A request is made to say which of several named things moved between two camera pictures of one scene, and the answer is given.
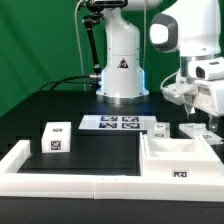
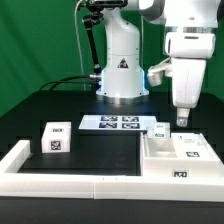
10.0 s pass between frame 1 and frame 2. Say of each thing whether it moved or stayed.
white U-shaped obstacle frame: stayed
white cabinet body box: stayed
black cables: stayed
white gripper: moved
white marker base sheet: stayed
